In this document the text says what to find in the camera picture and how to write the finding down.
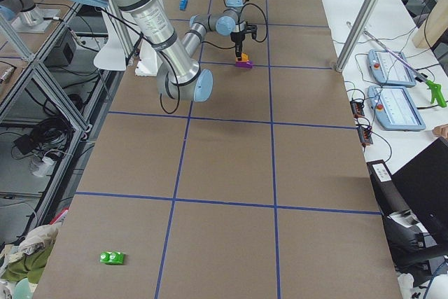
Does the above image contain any green double block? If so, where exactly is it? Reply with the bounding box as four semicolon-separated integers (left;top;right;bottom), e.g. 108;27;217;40
99;251;126;265

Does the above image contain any teach pendant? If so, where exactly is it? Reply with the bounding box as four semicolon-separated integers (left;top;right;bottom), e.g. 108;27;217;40
367;49;417;88
367;85;426;132

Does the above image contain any long blue block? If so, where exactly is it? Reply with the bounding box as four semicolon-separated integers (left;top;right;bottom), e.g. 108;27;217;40
179;0;188;11

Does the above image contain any brown paper table cover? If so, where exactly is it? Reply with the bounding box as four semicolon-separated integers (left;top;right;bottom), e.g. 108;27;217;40
34;0;401;298

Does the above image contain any orange trapezoid block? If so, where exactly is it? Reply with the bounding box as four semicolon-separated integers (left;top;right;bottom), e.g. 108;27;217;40
235;53;249;62

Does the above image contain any purple trapezoid block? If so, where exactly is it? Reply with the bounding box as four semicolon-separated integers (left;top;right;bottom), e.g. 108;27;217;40
234;60;253;69

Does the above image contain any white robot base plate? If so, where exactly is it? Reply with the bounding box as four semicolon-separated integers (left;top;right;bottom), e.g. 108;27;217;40
134;0;165;78

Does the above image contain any far teach pendant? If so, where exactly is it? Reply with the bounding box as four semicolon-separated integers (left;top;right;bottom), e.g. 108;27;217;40
367;49;417;88

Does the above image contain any green reacher grabber tool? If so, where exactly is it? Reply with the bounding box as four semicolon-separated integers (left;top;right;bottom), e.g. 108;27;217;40
346;21;448;109

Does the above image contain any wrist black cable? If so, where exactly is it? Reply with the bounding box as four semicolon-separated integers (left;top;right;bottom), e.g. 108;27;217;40
202;1;270;50

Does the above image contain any near teach pendant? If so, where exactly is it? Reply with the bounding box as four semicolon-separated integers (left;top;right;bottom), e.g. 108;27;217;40
367;85;426;132

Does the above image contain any aluminium frame post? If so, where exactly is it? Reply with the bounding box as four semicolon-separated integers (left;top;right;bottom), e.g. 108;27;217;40
335;0;379;73

